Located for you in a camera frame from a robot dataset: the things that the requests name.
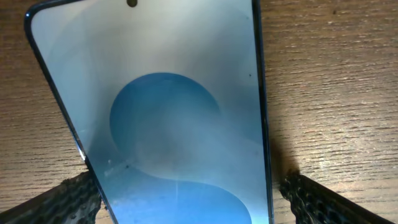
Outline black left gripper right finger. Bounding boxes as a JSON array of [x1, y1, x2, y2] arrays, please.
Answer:
[[279, 170, 394, 224]]

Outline blue Galaxy smartphone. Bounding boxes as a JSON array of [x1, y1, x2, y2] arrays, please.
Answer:
[[24, 0, 274, 224]]

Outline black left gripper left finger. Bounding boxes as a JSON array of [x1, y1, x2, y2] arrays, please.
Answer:
[[1, 172, 101, 224]]

